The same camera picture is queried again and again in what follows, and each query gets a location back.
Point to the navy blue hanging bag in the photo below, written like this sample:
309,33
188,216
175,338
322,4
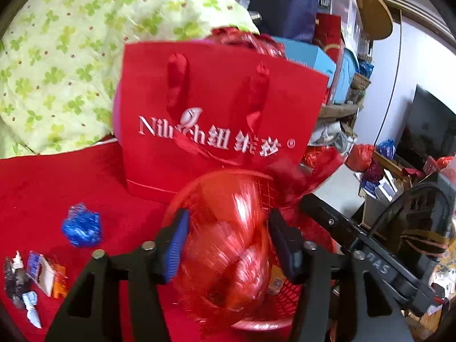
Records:
290,19

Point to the crumpled white paper scrap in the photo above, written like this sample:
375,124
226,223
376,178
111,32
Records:
30,299

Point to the green clover patterned quilt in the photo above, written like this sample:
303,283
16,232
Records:
61,62

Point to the round wooden table top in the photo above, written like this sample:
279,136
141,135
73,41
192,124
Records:
376,18

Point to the orange plastic wrapper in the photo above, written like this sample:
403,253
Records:
59,288

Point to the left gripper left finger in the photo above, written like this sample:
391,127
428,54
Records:
169,243

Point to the black plastic bag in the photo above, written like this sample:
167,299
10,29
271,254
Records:
16,281

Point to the light blue cardboard box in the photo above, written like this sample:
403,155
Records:
309,55

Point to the red plastic mesh basket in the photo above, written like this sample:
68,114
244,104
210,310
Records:
281,300

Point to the red paper gift bag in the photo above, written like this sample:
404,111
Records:
187,108

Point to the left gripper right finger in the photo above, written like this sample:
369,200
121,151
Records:
288,244

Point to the red blanket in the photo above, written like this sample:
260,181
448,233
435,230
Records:
83,260

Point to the red plastic bag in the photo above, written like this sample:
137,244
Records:
228,257

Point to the small blue white carton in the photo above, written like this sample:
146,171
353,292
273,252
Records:
40,271

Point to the black television screen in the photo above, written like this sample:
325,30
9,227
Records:
429,130

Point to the magenta pillow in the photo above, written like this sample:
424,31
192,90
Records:
116,114

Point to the red crumpled foil in bag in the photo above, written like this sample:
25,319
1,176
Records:
233,36

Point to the blue foil wrapper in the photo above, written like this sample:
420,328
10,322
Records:
82,227

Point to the red bag on floor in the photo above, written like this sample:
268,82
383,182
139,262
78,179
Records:
360,157

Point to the blue bag on floor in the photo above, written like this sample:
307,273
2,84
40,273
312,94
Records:
387,149

